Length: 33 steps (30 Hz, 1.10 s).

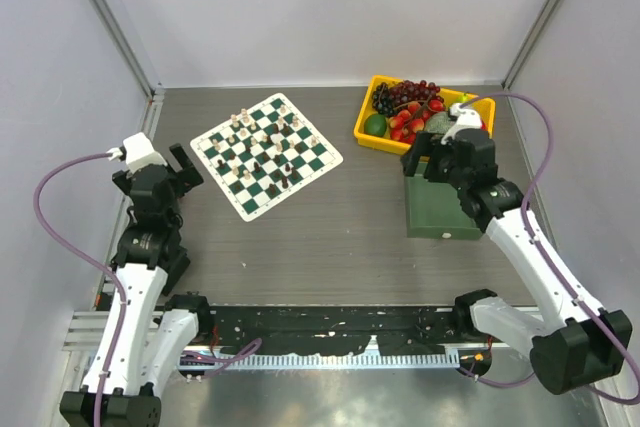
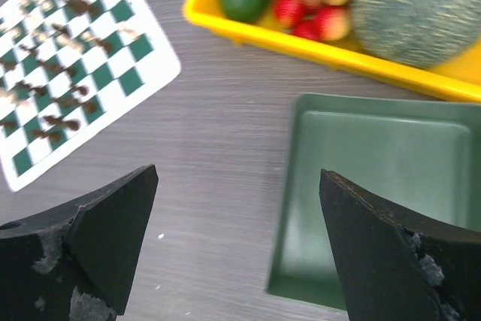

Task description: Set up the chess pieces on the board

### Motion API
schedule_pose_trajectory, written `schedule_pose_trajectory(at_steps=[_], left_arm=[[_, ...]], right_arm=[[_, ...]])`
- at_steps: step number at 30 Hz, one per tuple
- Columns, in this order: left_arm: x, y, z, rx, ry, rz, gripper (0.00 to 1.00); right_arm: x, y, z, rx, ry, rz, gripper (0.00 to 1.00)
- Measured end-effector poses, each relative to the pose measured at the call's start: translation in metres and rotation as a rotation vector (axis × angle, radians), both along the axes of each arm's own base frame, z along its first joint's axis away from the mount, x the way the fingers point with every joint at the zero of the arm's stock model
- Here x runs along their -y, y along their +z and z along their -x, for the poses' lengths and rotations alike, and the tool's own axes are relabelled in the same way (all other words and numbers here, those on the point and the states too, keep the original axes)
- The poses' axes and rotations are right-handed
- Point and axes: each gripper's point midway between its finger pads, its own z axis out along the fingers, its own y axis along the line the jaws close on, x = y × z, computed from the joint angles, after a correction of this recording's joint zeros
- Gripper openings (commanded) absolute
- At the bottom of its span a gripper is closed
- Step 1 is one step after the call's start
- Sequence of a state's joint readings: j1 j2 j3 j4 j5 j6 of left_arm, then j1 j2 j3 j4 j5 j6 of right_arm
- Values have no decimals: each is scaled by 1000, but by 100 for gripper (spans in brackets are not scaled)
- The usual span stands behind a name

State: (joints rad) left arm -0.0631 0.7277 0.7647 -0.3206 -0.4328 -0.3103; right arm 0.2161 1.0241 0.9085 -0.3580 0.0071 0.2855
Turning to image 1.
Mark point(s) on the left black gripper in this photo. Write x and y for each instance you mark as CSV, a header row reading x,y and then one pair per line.
x,y
187,174

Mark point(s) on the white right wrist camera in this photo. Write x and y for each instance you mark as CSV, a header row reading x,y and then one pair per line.
x,y
465,118

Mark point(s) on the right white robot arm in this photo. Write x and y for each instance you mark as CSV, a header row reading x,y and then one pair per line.
x,y
574,341

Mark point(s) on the aluminium frame rail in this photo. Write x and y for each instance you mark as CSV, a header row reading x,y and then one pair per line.
x,y
473,360

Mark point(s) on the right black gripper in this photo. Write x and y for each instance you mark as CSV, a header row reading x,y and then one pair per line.
x,y
426,144

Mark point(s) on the green white chess board mat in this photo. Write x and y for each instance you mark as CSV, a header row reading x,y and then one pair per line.
x,y
262,155

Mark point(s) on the red cherry bunch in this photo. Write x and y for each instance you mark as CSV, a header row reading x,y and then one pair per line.
x,y
411,119

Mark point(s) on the green netted melon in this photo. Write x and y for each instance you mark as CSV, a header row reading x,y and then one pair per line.
x,y
439,123

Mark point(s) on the green lime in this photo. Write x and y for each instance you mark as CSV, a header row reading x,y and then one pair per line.
x,y
375,125

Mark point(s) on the green plastic tray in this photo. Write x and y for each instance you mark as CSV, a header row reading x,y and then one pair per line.
x,y
433,211

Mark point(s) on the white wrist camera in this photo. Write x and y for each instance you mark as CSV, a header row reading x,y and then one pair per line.
x,y
465,118
137,152

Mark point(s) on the black grape bunch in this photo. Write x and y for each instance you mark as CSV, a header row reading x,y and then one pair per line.
x,y
383,100

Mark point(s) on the green yellow pear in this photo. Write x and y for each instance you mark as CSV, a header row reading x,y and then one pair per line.
x,y
465,97

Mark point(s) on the yellow plastic fruit bin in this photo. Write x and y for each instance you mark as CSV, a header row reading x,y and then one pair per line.
x,y
385,143

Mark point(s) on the dark red grape bunch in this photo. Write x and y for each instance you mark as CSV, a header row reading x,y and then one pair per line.
x,y
407,91

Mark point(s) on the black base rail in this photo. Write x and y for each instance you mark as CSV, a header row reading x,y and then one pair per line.
x,y
336,330

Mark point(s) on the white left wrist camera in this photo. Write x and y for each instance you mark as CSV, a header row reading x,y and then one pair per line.
x,y
137,152

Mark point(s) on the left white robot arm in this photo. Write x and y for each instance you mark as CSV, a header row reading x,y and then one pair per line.
x,y
124,385

